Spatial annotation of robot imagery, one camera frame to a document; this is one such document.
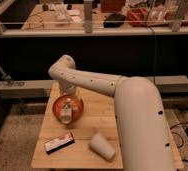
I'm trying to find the metal clamp stand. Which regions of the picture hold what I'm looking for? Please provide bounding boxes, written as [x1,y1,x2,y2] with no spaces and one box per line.
[0,46,25,88]

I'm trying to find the white paper cup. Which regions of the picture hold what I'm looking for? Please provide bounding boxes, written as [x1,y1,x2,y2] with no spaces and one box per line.
[89,132,115,160]

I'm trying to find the orange crate on bench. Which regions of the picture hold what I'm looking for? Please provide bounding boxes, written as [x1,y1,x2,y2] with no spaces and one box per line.
[127,7,147,27]

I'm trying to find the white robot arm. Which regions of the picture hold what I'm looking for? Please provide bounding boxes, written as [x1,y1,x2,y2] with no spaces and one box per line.
[48,55,176,171]

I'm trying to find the orange ceramic bowl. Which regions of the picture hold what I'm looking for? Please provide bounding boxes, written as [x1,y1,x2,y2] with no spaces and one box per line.
[52,95,84,124]

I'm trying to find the small wooden table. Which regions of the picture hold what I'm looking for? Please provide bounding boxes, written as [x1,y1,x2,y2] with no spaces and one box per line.
[31,82,123,170]

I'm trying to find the black bag on bench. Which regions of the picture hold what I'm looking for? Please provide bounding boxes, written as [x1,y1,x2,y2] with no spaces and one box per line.
[103,13,126,28]

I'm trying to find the black rectangular box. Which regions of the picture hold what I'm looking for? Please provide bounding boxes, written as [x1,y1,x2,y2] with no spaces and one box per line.
[44,132,75,154]

